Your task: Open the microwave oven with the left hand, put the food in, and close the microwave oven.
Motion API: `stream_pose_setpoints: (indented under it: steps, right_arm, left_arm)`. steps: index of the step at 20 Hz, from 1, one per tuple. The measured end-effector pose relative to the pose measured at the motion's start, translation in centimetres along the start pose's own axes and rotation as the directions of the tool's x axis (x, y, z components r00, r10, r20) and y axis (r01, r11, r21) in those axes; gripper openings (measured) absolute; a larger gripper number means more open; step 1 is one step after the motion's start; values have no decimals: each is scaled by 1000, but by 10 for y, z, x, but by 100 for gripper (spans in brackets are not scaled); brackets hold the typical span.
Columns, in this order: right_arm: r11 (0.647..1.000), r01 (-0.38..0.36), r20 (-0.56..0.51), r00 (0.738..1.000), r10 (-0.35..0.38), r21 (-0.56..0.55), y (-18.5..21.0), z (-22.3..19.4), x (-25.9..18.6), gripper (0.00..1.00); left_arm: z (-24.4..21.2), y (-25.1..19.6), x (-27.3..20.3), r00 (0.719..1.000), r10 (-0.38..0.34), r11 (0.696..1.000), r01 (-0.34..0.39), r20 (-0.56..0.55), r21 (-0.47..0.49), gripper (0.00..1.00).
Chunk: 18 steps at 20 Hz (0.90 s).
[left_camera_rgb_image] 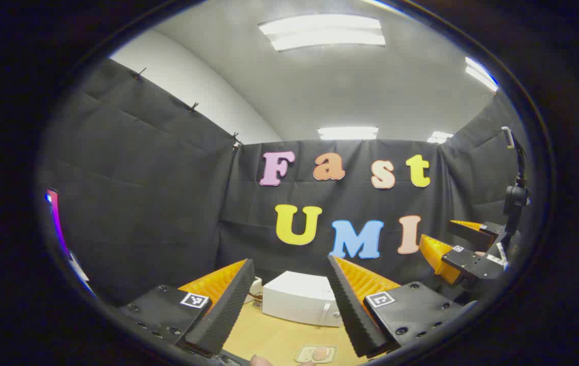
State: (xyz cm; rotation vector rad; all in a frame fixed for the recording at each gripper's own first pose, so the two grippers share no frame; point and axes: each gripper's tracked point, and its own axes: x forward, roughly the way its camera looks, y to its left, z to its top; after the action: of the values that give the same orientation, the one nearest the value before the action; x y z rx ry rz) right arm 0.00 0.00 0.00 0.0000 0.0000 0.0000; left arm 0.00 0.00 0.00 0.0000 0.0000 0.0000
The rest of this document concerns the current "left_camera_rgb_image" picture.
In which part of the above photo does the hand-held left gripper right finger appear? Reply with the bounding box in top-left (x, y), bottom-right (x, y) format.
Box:
top-left (326, 255), bottom-right (477, 359)

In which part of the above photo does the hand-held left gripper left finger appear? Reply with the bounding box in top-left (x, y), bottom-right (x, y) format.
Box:
top-left (118, 258), bottom-right (256, 356)

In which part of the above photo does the white microwave oven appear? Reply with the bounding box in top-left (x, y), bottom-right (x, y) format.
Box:
top-left (262, 270), bottom-right (343, 327)

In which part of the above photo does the white toaster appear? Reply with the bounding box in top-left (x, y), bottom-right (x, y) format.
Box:
top-left (245, 276), bottom-right (263, 304)

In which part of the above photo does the pale patterned rectangular plate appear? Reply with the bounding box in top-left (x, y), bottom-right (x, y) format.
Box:
top-left (294, 345), bottom-right (339, 364)

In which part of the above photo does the black backdrop cloth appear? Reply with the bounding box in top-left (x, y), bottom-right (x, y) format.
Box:
top-left (38, 58), bottom-right (531, 306)

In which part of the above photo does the glowing purple screen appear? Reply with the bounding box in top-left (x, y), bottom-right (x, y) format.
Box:
top-left (45, 188), bottom-right (74, 261)

